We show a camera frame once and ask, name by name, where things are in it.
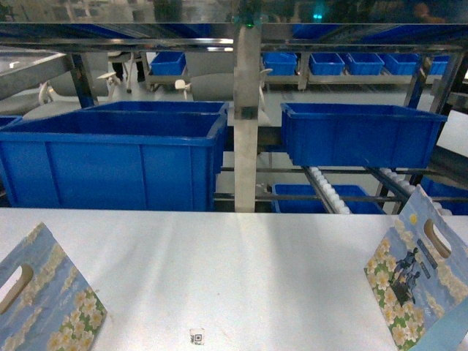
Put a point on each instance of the flower gift bag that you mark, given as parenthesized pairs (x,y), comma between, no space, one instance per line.
(51,306)
(418,274)

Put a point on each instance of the white roller conveyor track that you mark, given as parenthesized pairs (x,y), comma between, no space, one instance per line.
(325,191)

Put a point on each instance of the blue crate behind front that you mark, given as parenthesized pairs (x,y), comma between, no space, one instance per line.
(163,106)

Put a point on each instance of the blue crate lower front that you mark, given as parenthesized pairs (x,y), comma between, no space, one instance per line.
(114,160)

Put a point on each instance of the blue crate lower right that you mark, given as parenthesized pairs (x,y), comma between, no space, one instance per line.
(353,135)

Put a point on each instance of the small QR code sticker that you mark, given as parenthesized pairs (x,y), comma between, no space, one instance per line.
(197,336)

